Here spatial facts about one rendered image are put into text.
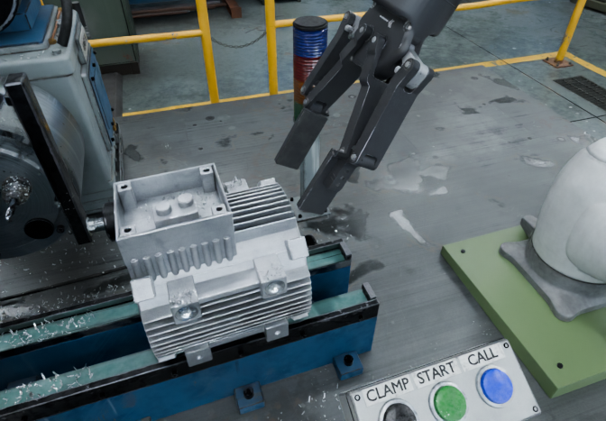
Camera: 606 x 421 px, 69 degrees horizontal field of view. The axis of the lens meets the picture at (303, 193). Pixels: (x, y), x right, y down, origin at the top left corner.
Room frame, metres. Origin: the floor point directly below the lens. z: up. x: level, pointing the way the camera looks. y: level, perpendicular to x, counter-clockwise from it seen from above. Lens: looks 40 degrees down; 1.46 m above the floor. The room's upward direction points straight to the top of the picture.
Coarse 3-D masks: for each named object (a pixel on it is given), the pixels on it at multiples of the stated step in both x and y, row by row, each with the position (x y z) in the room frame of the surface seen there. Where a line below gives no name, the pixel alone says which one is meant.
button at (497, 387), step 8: (488, 376) 0.20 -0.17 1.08; (496, 376) 0.20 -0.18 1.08; (504, 376) 0.20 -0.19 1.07; (488, 384) 0.20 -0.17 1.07; (496, 384) 0.20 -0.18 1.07; (504, 384) 0.20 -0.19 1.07; (488, 392) 0.19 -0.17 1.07; (496, 392) 0.19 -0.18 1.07; (504, 392) 0.19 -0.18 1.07; (512, 392) 0.19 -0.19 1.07; (496, 400) 0.19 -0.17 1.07; (504, 400) 0.19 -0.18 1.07
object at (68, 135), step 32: (0, 96) 0.60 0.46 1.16; (0, 128) 0.52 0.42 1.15; (64, 128) 0.62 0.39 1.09; (0, 160) 0.50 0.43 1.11; (32, 160) 0.52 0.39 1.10; (64, 160) 0.54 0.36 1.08; (0, 192) 0.50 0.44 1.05; (32, 192) 0.51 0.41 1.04; (0, 224) 0.49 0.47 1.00; (32, 224) 0.50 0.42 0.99; (64, 224) 0.52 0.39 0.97; (0, 256) 0.48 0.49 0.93
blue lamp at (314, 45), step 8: (296, 32) 0.73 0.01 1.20; (304, 32) 0.72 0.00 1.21; (312, 32) 0.72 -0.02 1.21; (320, 32) 0.73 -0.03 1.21; (296, 40) 0.73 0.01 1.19; (304, 40) 0.72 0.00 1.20; (312, 40) 0.72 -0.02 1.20; (320, 40) 0.73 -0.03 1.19; (296, 48) 0.73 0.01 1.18; (304, 48) 0.72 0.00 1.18; (312, 48) 0.72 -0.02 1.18; (320, 48) 0.73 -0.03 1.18; (304, 56) 0.72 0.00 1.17; (312, 56) 0.72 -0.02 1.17; (320, 56) 0.73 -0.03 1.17
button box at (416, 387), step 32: (480, 352) 0.23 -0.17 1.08; (512, 352) 0.23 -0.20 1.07; (384, 384) 0.19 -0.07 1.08; (416, 384) 0.20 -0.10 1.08; (448, 384) 0.20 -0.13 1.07; (480, 384) 0.20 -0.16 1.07; (512, 384) 0.20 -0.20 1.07; (352, 416) 0.17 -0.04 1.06; (416, 416) 0.17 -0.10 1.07; (480, 416) 0.18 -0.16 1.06; (512, 416) 0.18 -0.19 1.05
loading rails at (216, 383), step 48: (336, 240) 0.52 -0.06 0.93; (336, 288) 0.48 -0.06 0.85; (0, 336) 0.34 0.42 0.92; (48, 336) 0.34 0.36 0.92; (96, 336) 0.36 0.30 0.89; (144, 336) 0.38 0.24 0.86; (288, 336) 0.35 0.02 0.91; (336, 336) 0.37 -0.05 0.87; (0, 384) 0.31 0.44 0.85; (48, 384) 0.28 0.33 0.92; (96, 384) 0.27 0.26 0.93; (144, 384) 0.28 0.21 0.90; (192, 384) 0.30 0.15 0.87; (240, 384) 0.32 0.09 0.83
